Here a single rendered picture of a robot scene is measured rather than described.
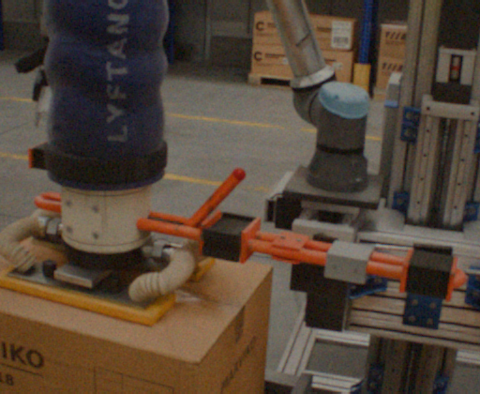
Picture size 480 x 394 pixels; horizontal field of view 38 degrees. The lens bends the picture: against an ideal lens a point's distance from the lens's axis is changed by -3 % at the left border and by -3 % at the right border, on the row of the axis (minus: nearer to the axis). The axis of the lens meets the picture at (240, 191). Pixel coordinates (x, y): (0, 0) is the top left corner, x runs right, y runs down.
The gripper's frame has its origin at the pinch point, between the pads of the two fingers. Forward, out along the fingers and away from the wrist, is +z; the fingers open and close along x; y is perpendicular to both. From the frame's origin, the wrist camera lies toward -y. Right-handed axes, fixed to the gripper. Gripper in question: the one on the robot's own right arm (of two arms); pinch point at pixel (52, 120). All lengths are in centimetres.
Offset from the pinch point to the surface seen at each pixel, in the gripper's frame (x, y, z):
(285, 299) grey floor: 158, 17, 117
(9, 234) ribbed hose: -34.2, 13.1, 13.5
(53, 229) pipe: -27.7, 18.9, 13.7
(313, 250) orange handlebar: -28, 71, 8
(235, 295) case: -23, 55, 22
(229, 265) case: -11, 50, 22
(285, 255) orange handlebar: -29, 66, 9
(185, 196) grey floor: 268, -84, 117
